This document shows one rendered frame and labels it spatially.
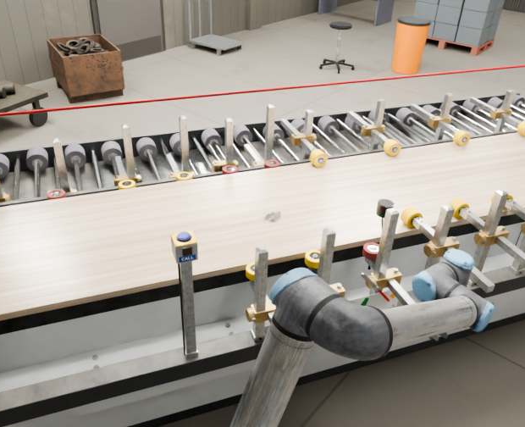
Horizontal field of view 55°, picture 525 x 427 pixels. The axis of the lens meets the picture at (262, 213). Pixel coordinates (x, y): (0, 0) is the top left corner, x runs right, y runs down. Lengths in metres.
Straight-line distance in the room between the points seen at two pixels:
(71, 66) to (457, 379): 4.74
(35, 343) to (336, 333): 1.27
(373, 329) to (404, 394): 1.73
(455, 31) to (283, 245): 7.12
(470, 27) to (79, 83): 5.79
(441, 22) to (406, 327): 7.93
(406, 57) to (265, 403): 6.45
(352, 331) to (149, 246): 1.20
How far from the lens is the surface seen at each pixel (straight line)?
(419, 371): 2.94
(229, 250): 2.04
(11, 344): 2.05
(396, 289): 2.02
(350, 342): 1.08
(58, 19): 6.94
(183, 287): 1.68
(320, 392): 2.72
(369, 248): 2.12
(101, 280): 1.96
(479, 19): 8.74
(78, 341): 2.06
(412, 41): 7.31
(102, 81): 6.06
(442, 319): 1.35
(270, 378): 1.23
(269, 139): 2.77
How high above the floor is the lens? 2.15
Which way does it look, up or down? 33 degrees down
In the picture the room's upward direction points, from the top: 2 degrees clockwise
